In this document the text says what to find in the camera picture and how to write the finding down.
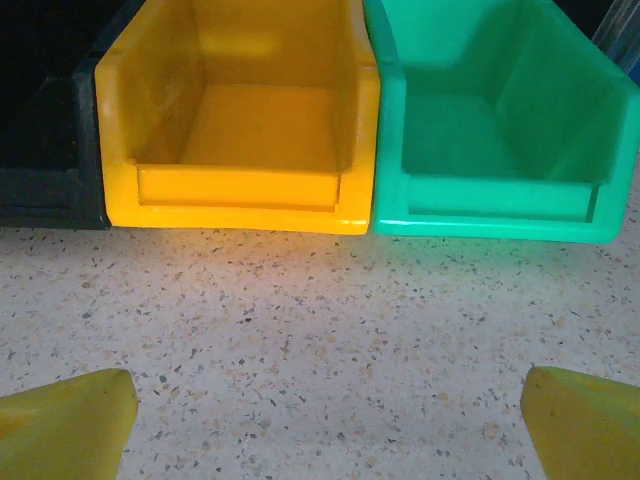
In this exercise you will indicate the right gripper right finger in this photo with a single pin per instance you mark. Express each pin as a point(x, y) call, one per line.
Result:
point(590, 430)

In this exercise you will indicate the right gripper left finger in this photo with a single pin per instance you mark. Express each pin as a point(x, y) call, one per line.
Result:
point(60, 430)

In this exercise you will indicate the black plastic bin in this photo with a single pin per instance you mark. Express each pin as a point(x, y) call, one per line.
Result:
point(50, 200)

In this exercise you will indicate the green plastic bin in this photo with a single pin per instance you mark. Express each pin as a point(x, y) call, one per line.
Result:
point(500, 205)

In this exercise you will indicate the yellow plastic bin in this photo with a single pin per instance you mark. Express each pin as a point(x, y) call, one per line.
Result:
point(240, 190)

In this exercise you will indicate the aluminium frame post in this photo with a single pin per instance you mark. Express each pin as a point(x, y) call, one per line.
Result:
point(612, 30)

